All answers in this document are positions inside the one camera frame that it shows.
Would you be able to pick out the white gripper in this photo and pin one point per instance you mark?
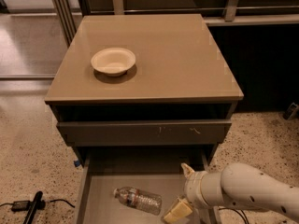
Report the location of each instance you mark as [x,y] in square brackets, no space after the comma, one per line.
[191,188]

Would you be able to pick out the clear plastic water bottle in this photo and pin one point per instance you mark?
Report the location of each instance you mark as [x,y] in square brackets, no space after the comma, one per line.
[139,199]

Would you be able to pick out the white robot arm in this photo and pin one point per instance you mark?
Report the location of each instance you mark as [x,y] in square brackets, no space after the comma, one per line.
[238,186]

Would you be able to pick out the open grey middle drawer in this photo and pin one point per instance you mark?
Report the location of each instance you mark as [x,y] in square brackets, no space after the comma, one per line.
[151,170]

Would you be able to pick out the grey top drawer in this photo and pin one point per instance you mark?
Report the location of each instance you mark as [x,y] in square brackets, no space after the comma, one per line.
[144,133]

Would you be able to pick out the grey drawer cabinet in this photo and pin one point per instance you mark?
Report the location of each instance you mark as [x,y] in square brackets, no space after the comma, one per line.
[179,74]

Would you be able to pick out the blue tape piece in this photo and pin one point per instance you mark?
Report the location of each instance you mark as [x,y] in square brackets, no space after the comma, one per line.
[76,163]

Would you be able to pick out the dark object on floor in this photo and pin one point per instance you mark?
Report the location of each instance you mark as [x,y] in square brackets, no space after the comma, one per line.
[291,112]

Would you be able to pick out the white paper bowl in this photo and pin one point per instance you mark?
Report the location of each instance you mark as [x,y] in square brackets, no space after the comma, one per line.
[113,62]

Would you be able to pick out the black handheld device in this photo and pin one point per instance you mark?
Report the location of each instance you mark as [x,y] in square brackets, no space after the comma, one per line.
[36,204]

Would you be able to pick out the black power adapter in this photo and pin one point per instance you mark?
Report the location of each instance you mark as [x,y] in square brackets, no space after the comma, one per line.
[20,206]

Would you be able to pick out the metal shelf rack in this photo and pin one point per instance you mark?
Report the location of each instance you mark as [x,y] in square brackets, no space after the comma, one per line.
[215,12]

